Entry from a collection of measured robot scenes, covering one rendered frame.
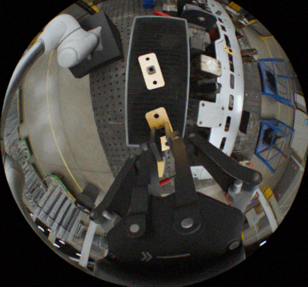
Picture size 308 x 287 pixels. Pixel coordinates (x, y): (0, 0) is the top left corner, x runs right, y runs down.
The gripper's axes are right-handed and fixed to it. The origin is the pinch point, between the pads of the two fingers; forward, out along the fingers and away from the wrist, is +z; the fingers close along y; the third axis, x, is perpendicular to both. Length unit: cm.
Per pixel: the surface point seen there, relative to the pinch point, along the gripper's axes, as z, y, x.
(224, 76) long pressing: 24.5, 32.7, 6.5
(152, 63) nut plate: 7.9, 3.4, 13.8
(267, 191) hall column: 84, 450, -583
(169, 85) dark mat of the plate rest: 8.2, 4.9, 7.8
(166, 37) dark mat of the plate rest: 8.3, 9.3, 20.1
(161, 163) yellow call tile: 8.2, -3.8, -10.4
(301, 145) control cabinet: 0, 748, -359
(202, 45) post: 14.6, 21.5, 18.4
